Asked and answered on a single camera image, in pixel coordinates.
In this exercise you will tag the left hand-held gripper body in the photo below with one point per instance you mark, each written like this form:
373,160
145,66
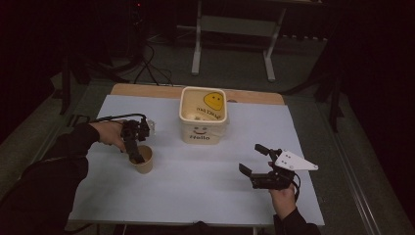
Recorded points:
133,130

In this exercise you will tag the black device with red light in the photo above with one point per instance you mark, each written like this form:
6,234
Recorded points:
137,19

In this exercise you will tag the dark stand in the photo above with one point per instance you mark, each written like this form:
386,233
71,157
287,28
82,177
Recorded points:
66,84
333,98

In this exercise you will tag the person's left hand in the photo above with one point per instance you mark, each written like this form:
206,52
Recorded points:
109,133

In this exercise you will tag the person's right hand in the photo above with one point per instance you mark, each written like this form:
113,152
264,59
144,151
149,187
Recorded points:
283,199

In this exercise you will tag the brown paper cup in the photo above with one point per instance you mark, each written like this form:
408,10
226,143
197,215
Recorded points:
145,164

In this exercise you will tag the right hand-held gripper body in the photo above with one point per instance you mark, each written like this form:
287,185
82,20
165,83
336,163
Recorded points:
277,178

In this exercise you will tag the pale sheet table cover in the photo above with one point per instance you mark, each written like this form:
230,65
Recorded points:
195,182

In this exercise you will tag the cream bin with smiley face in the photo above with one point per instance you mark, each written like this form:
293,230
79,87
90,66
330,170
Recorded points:
202,130

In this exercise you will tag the white metal stand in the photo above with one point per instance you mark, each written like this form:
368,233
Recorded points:
235,26

